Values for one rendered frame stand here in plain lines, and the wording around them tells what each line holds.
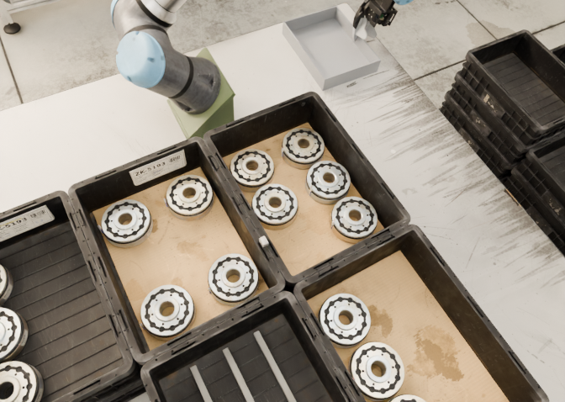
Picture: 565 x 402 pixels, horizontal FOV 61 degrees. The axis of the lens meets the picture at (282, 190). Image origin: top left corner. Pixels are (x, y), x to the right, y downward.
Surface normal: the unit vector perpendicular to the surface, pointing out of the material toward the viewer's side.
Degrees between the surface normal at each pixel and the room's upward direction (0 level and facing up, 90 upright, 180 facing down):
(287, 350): 0
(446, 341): 0
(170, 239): 0
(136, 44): 42
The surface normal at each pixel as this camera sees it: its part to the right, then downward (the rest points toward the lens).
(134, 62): -0.47, -0.03
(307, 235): 0.07, -0.51
